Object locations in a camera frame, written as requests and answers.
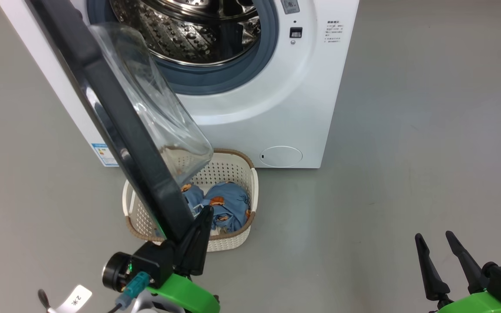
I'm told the round white filter cover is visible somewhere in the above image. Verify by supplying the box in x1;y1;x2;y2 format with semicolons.
259;146;303;168

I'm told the white front-load washing machine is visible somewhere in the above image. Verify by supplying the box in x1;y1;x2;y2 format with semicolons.
0;0;360;169

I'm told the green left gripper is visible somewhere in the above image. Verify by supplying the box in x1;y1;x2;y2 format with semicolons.
146;206;220;313

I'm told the cream perforated laundry basket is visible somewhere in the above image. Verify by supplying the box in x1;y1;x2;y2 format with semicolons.
122;149;259;253

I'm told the blue energy label sticker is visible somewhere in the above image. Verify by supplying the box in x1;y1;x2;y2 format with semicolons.
91;143;119;167

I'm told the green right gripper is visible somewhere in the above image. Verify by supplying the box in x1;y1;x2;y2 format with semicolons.
415;230;501;313

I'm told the white paper cable tag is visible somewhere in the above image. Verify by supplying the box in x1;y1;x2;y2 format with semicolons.
55;285;93;313

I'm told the black round glass washer door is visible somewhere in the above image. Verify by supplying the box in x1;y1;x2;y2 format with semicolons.
24;0;214;244

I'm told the small printed text label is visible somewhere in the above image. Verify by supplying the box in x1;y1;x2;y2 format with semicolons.
325;20;343;45

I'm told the teal left cable connector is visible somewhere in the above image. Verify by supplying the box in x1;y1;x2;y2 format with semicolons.
116;272;151;309

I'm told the blue bear print garment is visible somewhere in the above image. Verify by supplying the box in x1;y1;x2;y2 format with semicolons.
200;182;251;233
181;183;206;216

